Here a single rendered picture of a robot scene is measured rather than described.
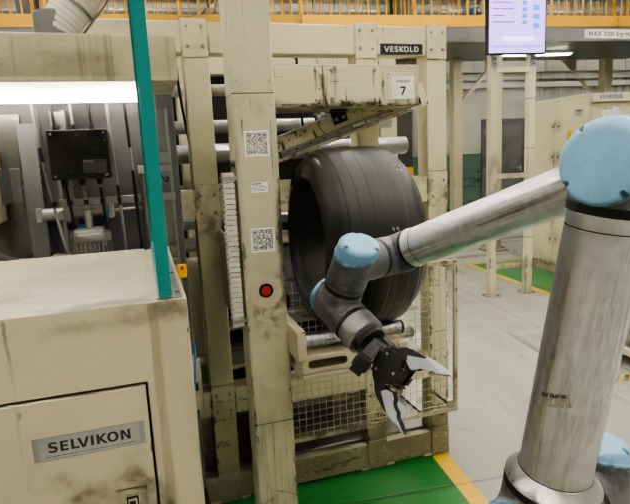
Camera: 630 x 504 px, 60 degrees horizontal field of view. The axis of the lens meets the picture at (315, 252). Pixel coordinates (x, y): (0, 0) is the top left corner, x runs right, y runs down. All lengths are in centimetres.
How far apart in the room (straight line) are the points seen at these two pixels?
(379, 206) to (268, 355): 59
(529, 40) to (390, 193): 433
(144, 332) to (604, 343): 65
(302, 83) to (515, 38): 395
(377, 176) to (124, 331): 101
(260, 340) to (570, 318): 110
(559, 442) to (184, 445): 56
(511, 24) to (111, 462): 532
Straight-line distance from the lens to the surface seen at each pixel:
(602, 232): 82
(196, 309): 247
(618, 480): 116
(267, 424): 186
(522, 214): 104
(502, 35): 569
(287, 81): 198
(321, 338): 172
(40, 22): 198
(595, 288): 84
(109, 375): 85
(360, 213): 156
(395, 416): 112
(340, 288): 117
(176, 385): 86
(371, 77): 208
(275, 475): 195
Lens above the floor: 146
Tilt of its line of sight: 10 degrees down
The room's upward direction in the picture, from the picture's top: 3 degrees counter-clockwise
